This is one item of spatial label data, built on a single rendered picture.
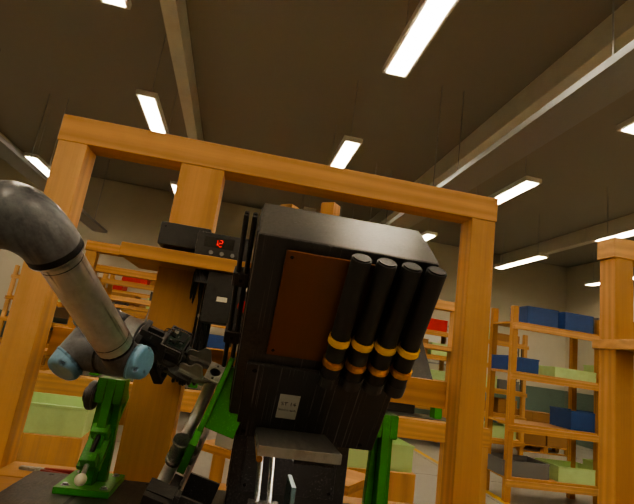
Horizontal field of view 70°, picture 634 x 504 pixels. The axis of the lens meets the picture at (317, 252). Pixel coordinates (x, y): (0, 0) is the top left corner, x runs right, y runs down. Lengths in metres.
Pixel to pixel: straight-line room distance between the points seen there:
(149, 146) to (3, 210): 0.82
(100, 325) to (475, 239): 1.22
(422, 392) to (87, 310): 1.12
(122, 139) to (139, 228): 9.97
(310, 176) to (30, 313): 0.95
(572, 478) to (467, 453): 4.95
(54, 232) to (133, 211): 10.86
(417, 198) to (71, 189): 1.13
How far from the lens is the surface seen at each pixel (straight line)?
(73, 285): 0.92
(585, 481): 6.69
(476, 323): 1.64
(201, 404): 1.26
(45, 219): 0.86
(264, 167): 1.56
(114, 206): 11.84
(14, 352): 1.59
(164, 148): 1.60
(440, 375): 8.93
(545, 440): 10.81
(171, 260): 1.37
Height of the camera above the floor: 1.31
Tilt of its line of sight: 12 degrees up
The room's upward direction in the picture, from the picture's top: 8 degrees clockwise
